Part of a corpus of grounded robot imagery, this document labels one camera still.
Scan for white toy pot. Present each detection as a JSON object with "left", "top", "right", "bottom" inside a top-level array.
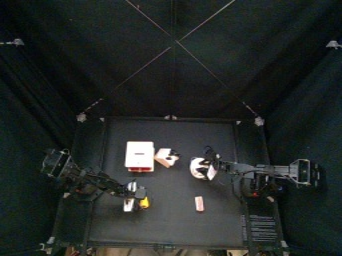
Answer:
[{"left": 188, "top": 156, "right": 211, "bottom": 181}]

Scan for white wooden knife block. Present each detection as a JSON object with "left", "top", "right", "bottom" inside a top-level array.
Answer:
[{"left": 153, "top": 147, "right": 180, "bottom": 169}]

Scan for red and white block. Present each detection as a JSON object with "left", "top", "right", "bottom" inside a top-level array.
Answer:
[{"left": 193, "top": 195, "right": 205, "bottom": 213}]

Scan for red wooden drawer box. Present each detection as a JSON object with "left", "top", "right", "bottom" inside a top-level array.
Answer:
[{"left": 123, "top": 140, "right": 156, "bottom": 173}]

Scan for white printed label sticker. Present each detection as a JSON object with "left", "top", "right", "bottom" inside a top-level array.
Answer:
[{"left": 247, "top": 214, "right": 280, "bottom": 247}]

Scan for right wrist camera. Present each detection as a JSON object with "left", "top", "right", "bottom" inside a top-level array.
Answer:
[{"left": 201, "top": 145, "right": 221, "bottom": 162}]

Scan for thin diagonal brace wire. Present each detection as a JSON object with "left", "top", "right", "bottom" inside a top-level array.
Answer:
[
  {"left": 123, "top": 0, "right": 261, "bottom": 119},
  {"left": 81, "top": 0, "right": 237, "bottom": 114}
]

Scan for grey vertical frame pole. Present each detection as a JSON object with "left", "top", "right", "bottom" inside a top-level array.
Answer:
[{"left": 169, "top": 0, "right": 176, "bottom": 118}]

